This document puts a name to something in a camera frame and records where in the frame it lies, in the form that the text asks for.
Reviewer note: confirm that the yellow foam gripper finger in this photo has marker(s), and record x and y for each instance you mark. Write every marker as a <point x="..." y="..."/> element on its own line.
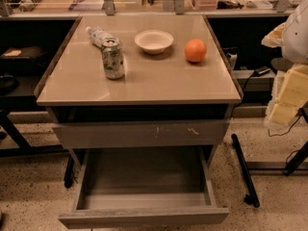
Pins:
<point x="289" y="94"/>

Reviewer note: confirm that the grey drawer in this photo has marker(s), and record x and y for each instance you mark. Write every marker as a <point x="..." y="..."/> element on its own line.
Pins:
<point x="129" y="187"/>
<point x="141" y="134"/>

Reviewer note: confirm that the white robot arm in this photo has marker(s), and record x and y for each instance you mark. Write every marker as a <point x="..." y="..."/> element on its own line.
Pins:
<point x="291" y="36"/>

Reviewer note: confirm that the grey top drawer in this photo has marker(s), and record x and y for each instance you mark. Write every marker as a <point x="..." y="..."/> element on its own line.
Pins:
<point x="141" y="134"/>

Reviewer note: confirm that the grey drawer cabinet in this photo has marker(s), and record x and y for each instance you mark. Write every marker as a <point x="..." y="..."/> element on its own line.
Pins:
<point x="158" y="87"/>

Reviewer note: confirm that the black device on shelf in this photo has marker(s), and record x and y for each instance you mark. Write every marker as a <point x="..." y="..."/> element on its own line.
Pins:
<point x="261" y="71"/>

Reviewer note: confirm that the orange fruit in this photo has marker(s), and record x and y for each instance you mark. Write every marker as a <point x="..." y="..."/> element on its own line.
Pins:
<point x="195" y="50"/>

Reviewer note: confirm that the white paper bowl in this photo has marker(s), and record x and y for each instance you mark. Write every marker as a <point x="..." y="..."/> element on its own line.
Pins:
<point x="153" y="42"/>

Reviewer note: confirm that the green white soda can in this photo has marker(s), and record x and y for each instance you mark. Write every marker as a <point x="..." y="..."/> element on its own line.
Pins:
<point x="112" y="58"/>

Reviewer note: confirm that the clear plastic water bottle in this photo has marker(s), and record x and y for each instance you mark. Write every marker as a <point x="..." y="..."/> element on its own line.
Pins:
<point x="98" y="36"/>

